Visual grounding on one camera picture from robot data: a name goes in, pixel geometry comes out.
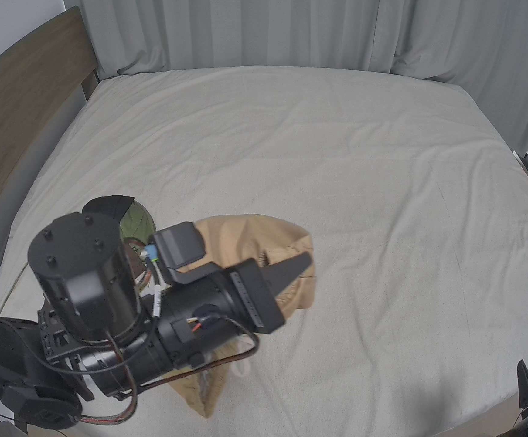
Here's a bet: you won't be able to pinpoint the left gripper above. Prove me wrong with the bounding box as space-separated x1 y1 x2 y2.
143 252 313 372

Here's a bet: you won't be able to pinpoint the beige shorts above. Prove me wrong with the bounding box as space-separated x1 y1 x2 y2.
166 214 315 420

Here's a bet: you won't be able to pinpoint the bed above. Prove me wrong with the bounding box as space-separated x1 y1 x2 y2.
0 6 528 437

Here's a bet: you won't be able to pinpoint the green garment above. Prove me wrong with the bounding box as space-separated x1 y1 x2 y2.
119 201 156 254

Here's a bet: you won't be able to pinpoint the black garment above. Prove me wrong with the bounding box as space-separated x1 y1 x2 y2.
82 194 136 226

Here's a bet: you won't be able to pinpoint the pale grey-green curtain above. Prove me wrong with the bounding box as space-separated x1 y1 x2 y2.
59 0 397 78
389 0 528 154

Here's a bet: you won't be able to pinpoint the black cable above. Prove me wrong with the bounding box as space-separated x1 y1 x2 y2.
79 312 261 427

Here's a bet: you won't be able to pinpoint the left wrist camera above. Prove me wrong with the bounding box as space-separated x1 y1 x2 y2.
152 221 223 286

